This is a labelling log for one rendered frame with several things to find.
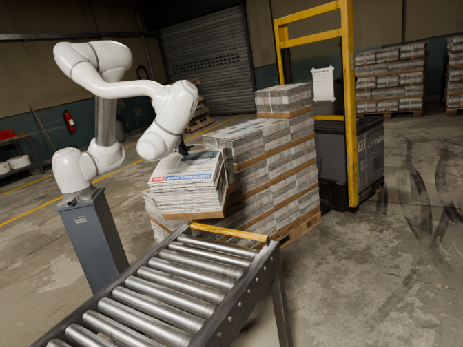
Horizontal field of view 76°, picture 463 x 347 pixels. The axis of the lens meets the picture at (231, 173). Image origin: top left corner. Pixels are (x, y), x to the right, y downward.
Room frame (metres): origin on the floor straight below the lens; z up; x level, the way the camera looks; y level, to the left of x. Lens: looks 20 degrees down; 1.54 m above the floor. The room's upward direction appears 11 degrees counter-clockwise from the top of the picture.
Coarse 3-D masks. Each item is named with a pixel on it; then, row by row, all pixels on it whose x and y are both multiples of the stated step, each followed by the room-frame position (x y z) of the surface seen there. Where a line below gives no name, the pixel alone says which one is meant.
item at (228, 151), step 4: (216, 148) 1.39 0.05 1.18; (224, 148) 1.37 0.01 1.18; (228, 148) 1.44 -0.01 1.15; (176, 152) 1.44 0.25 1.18; (228, 152) 1.43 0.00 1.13; (228, 156) 1.41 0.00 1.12; (232, 156) 1.50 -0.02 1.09; (228, 160) 1.41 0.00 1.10; (228, 164) 1.40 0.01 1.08; (232, 164) 1.48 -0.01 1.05; (228, 168) 1.38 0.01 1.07; (232, 168) 1.47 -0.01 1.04; (228, 172) 1.39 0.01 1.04; (232, 172) 1.48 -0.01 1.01; (228, 176) 1.37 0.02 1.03; (232, 176) 1.47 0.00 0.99; (228, 180) 1.36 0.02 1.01; (232, 180) 1.43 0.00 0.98; (228, 184) 1.35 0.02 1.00
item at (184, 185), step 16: (176, 160) 1.30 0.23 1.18; (192, 160) 1.27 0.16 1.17; (208, 160) 1.24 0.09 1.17; (160, 176) 1.20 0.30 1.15; (176, 176) 1.18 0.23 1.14; (192, 176) 1.15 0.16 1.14; (208, 176) 1.13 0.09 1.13; (160, 192) 1.19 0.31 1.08; (176, 192) 1.17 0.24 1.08; (192, 192) 1.16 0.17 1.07; (208, 192) 1.15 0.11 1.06; (224, 192) 1.26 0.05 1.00; (160, 208) 1.23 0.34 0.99; (176, 208) 1.21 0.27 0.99; (192, 208) 1.20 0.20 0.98; (208, 208) 1.18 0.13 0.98
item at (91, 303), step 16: (176, 240) 1.29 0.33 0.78; (144, 256) 1.17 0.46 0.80; (128, 272) 1.07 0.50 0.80; (112, 288) 0.98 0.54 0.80; (128, 288) 1.03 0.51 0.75; (96, 304) 0.92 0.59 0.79; (64, 320) 0.86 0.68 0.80; (80, 320) 0.86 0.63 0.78; (48, 336) 0.80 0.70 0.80; (64, 336) 0.81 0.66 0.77
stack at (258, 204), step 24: (264, 168) 2.12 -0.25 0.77; (288, 168) 2.26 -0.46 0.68; (144, 192) 1.91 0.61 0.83; (240, 192) 1.96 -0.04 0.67; (264, 192) 2.08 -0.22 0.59; (288, 192) 2.23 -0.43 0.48; (240, 216) 1.93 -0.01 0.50; (288, 216) 2.21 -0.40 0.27; (216, 240) 1.81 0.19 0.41; (240, 240) 1.93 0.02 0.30; (288, 240) 2.23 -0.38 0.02
